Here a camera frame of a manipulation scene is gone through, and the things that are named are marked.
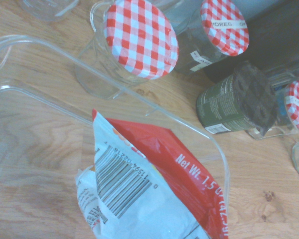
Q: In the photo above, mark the red and white chip bag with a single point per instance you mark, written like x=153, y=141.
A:
x=144, y=199

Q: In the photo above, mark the clear rectangular plastic container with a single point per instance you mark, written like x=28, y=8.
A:
x=40, y=149

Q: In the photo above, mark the dark green lidded jar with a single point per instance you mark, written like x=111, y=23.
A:
x=221, y=109

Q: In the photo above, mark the empty glass jar gingham lid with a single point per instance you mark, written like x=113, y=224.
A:
x=139, y=39

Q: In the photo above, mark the clear bottle with green cap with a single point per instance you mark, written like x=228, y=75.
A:
x=47, y=10

